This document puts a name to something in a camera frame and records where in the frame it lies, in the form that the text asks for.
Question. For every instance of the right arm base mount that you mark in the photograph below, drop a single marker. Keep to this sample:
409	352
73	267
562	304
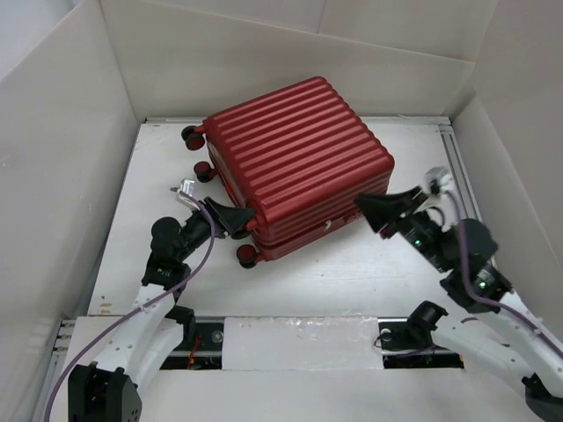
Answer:
406	343

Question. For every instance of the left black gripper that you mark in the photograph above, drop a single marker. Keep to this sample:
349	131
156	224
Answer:
230	217

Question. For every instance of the red hard-shell suitcase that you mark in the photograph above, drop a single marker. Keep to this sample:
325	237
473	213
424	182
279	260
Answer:
298	157

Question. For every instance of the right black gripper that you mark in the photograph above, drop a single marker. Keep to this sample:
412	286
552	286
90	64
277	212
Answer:
385	207

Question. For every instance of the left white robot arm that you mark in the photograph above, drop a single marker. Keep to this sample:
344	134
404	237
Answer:
110	387

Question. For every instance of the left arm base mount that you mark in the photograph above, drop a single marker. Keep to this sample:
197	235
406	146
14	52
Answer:
203	352

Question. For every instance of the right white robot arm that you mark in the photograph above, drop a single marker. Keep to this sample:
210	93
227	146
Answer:
527	357

